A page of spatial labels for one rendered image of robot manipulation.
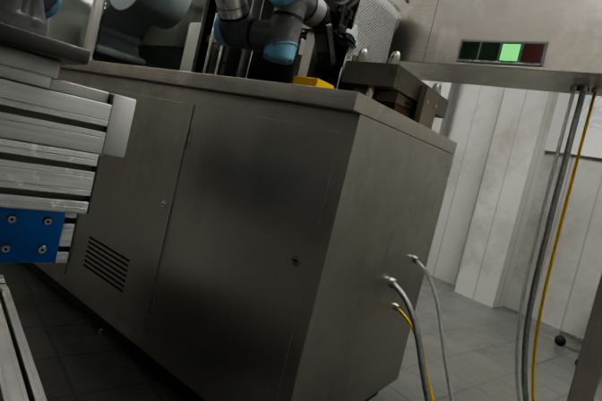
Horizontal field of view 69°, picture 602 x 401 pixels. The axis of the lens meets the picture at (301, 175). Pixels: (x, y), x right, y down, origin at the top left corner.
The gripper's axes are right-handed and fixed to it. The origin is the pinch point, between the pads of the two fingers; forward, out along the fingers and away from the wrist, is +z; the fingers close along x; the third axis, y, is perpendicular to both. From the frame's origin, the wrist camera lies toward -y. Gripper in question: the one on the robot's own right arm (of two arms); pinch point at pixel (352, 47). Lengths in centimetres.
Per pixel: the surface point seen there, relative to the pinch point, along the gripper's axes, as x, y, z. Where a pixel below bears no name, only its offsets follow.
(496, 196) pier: 4, -31, 234
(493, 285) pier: -9, -93, 231
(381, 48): -0.3, 5.1, 16.0
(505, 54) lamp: -34.9, 9.1, 28.5
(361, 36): -0.3, 4.5, 3.0
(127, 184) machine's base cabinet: 50, -56, -30
